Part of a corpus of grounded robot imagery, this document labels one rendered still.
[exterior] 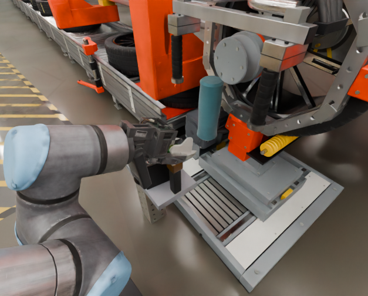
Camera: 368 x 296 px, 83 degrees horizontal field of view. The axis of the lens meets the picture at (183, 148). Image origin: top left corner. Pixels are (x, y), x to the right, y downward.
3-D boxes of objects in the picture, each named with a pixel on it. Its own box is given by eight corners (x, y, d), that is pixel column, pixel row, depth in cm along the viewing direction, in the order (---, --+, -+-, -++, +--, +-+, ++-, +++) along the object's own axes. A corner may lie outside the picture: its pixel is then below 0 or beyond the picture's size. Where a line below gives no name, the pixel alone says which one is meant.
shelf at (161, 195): (196, 187, 80) (196, 182, 78) (158, 211, 72) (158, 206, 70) (141, 132, 106) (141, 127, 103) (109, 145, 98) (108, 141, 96)
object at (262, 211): (301, 188, 121) (308, 177, 115) (262, 223, 105) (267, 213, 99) (236, 143, 151) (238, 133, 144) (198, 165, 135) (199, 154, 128)
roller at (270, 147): (306, 134, 95) (311, 123, 91) (266, 162, 81) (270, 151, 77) (294, 127, 98) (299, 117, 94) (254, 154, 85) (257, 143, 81)
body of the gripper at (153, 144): (181, 131, 46) (134, 133, 37) (169, 164, 49) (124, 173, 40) (159, 117, 50) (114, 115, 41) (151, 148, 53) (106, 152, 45)
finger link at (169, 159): (189, 158, 49) (156, 158, 44) (187, 164, 50) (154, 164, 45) (180, 148, 53) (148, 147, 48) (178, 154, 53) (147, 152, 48)
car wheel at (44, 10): (55, 9, 452) (50, -4, 436) (83, 10, 442) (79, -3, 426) (33, 15, 404) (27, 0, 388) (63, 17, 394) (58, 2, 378)
